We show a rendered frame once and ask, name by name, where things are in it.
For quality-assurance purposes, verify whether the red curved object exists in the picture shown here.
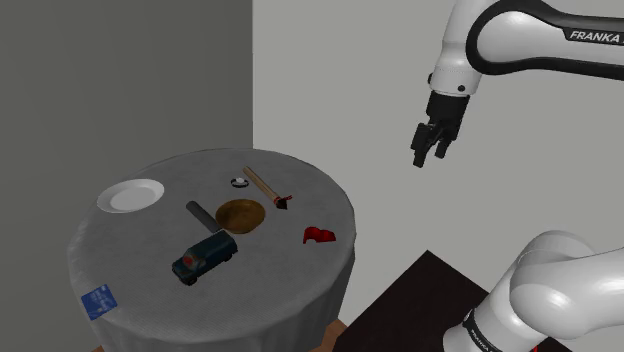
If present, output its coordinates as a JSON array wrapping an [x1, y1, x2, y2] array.
[[302, 226, 338, 245]]

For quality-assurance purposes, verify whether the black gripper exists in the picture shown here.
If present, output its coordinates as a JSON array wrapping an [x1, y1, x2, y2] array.
[[410, 90, 471, 169]]

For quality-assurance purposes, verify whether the dark robot stand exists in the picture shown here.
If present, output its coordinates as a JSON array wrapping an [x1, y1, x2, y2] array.
[[333, 249, 574, 352]]

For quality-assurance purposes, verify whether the round table with grey cloth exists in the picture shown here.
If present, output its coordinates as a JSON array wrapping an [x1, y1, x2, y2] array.
[[67, 147, 357, 352]]

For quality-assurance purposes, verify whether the dark grey cylinder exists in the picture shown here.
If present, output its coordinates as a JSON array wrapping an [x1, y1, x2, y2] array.
[[185, 200, 224, 234]]

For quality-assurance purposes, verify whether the blue card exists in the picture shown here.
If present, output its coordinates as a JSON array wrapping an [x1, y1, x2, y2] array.
[[80, 284, 119, 321]]

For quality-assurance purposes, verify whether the brown wooden bowl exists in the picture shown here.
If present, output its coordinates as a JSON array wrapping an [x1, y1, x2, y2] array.
[[214, 198, 267, 235]]

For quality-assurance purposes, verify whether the wooden handled brush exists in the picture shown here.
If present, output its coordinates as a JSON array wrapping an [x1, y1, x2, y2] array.
[[242, 166, 294, 211]]

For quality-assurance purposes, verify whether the dark blue toy van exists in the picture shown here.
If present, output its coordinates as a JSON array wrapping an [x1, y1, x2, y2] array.
[[170, 229, 239, 287]]

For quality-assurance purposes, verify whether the white plate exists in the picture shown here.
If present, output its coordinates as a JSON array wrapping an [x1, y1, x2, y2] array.
[[96, 178, 166, 214]]

